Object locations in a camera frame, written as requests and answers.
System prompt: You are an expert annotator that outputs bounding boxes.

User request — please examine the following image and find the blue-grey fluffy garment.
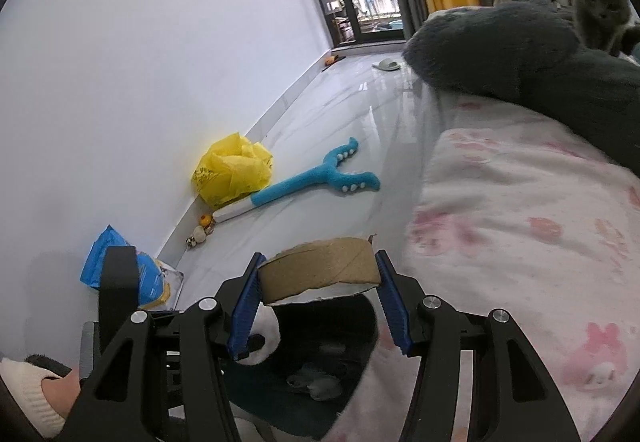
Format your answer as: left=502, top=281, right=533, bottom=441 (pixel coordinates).
left=402, top=0, right=584, bottom=96

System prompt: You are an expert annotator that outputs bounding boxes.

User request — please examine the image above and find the yellow plastic bag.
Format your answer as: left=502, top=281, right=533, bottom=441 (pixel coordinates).
left=191, top=133, right=275, bottom=209

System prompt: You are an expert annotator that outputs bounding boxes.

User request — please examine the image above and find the small spotted plush toy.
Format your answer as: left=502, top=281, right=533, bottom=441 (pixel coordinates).
left=185, top=224, right=215, bottom=249

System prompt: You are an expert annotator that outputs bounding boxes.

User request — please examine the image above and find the person's left forearm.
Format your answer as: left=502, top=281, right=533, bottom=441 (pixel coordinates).
left=0, top=353, right=83, bottom=439

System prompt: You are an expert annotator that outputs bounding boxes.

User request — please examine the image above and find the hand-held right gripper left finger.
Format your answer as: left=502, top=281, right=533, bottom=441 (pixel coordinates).
left=55, top=252, right=267, bottom=442

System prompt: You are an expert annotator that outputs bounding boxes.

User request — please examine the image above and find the blue plush crocodile stick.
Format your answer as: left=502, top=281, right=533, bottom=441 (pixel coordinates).
left=212, top=137, right=382, bottom=223

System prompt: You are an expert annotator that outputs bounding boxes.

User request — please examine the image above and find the brown cardboard tape roll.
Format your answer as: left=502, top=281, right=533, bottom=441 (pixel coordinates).
left=258, top=237, right=382, bottom=307

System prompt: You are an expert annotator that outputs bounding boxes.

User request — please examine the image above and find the pink printed blanket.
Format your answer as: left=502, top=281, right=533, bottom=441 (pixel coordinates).
left=320, top=95, right=640, bottom=442

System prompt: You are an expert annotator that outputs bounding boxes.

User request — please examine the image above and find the dark grey fleece blanket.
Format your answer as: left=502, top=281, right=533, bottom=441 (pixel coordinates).
left=517, top=7, right=640, bottom=169

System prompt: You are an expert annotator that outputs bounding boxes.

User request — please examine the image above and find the blue pet food bag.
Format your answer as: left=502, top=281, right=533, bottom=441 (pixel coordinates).
left=80, top=224, right=185, bottom=311

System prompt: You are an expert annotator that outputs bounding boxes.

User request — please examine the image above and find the black trash bin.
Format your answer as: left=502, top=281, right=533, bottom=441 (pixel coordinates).
left=222, top=293, right=379, bottom=441

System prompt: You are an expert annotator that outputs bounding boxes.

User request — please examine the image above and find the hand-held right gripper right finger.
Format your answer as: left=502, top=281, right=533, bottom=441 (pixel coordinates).
left=374, top=249, right=581, bottom=442

